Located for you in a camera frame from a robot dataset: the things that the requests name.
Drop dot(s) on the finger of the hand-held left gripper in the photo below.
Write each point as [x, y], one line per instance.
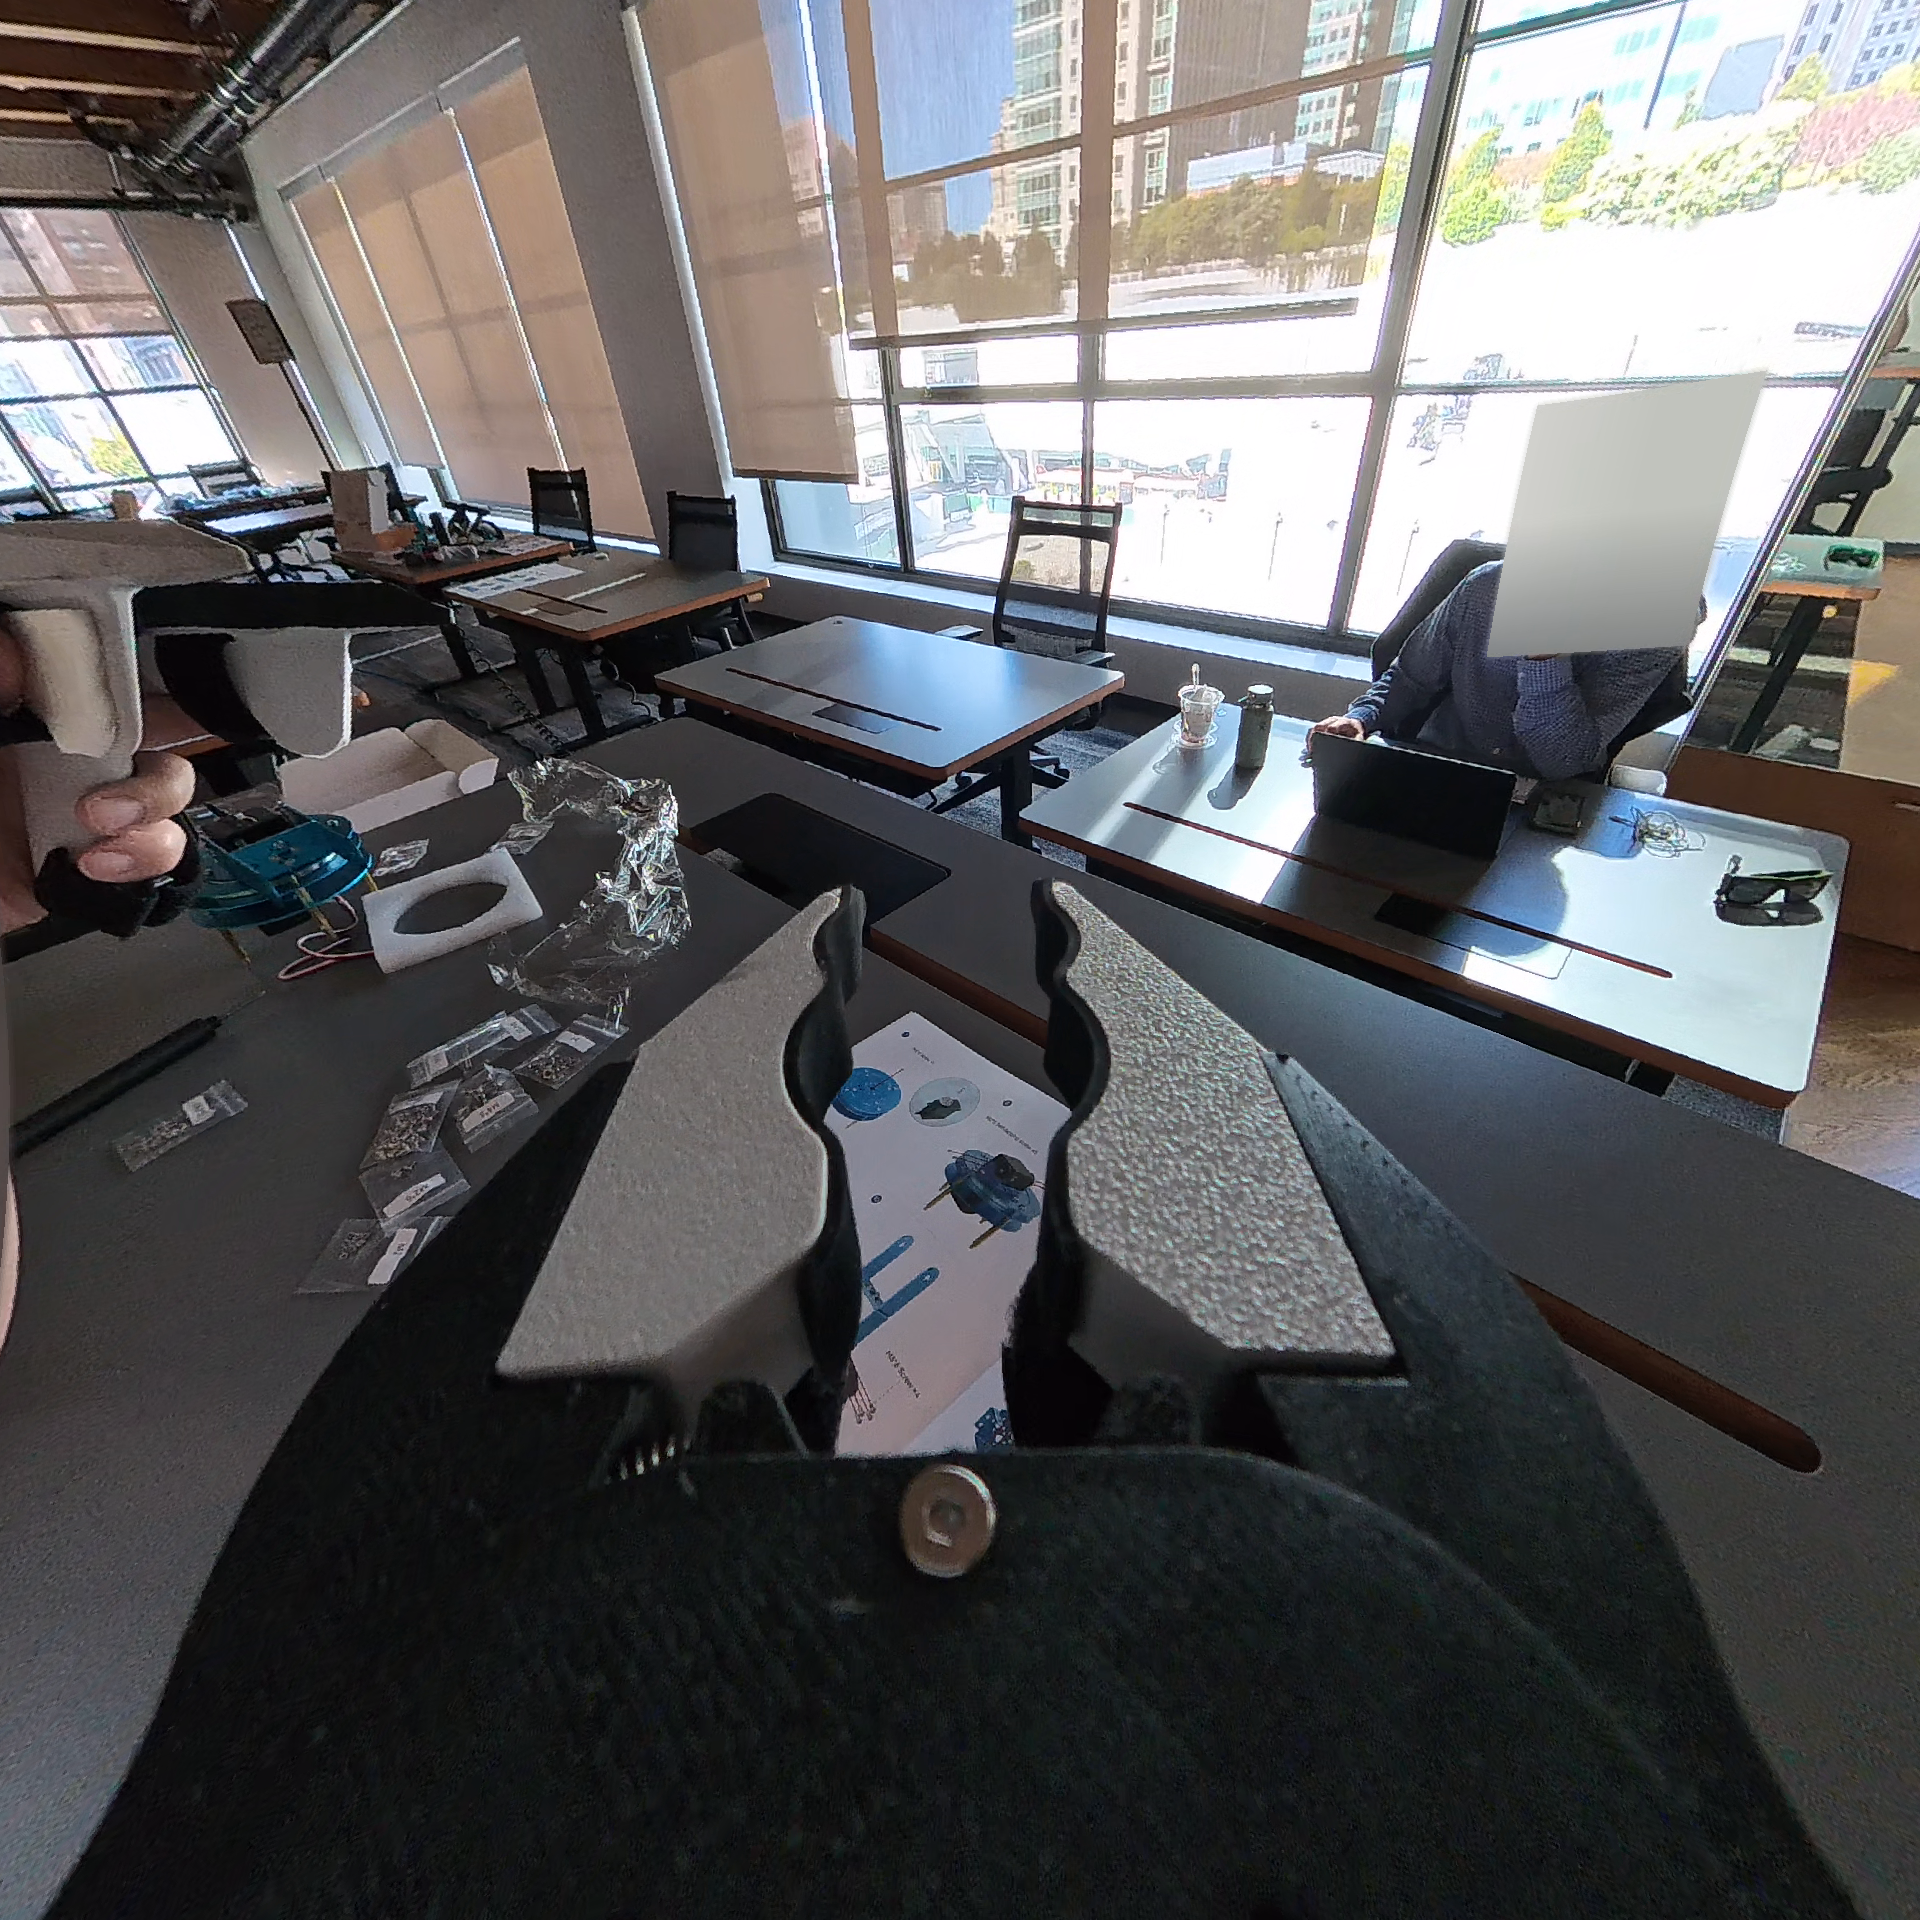
[301, 690]
[120, 552]

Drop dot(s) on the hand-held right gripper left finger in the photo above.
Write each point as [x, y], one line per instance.
[660, 1202]

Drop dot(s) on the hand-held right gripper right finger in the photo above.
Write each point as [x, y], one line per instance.
[1216, 1202]

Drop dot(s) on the blue metal toy robot arm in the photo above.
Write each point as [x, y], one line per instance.
[285, 863]

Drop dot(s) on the clear bag of tiny nuts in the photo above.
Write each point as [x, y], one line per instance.
[531, 1028]

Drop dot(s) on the black electric screwdriver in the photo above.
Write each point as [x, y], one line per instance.
[120, 1083]

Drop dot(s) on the person's left forearm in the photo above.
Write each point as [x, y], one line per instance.
[6, 1202]

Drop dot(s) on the dark grey desk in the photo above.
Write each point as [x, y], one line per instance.
[1351, 1082]

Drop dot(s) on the person's left hand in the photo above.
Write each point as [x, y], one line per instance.
[136, 802]

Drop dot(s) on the multi-pane window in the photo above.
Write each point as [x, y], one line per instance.
[90, 377]

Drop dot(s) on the cluttered office table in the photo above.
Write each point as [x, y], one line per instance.
[450, 566]

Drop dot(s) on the small clear plastic bag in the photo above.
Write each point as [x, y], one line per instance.
[397, 859]
[526, 836]

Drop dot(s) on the cardboard box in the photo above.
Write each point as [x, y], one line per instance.
[357, 503]

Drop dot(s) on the white foam sheet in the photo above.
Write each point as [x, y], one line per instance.
[381, 937]

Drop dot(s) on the robot assembly instruction sheet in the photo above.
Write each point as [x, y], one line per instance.
[960, 1277]

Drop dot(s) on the grey table with orange edge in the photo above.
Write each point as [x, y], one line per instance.
[601, 593]

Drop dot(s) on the beige roller blind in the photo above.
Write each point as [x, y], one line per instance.
[751, 227]
[426, 317]
[346, 330]
[547, 300]

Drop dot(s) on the crumpled clear plastic bag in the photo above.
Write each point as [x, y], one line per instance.
[631, 887]

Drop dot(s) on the black mesh chair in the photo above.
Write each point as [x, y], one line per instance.
[561, 510]
[702, 528]
[1057, 577]

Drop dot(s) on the dark office table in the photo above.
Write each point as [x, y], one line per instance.
[1351, 900]
[885, 697]

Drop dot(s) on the black laptop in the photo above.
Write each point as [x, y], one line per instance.
[1411, 795]

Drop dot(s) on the labelled clear bag of screws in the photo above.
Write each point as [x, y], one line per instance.
[180, 1127]

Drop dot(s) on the black ceiling pipes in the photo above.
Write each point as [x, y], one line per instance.
[225, 105]

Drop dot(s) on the green bottle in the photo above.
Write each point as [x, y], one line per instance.
[1255, 727]

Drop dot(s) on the clear drink cup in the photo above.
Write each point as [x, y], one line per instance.
[1197, 716]

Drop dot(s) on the small dark case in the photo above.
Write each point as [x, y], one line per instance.
[1561, 812]

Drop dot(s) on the white earphones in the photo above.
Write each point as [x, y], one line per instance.
[1657, 829]

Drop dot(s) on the black sunglasses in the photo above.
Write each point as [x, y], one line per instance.
[1773, 888]

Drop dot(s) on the black high-back chair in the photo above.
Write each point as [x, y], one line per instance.
[1417, 593]

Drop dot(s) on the dark wall board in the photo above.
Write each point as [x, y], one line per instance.
[255, 330]

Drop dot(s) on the large window wall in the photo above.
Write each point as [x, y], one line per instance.
[1230, 452]

